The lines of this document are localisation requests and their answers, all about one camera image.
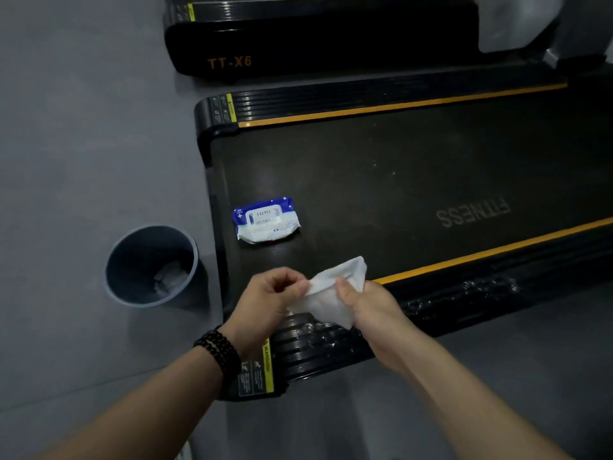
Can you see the black treadmill with lettered belt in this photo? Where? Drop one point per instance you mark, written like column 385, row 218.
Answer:
column 383, row 162

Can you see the person's left hand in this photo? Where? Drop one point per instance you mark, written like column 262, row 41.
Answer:
column 263, row 306

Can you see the dark blue trash bin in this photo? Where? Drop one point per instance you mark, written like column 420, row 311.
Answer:
column 129, row 263

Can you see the person's right forearm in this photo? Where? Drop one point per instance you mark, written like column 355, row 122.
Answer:
column 469, row 412

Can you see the person's left forearm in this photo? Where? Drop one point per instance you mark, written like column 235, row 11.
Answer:
column 153, row 412

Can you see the person's right hand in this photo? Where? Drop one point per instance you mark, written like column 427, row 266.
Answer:
column 383, row 325

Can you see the white wet wipe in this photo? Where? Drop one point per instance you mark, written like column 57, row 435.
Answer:
column 325, row 292

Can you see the blue white wet wipe pack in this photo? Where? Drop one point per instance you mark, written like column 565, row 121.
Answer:
column 266, row 225

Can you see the black treadmill with orange lettering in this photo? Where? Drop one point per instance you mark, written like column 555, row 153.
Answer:
column 335, row 38

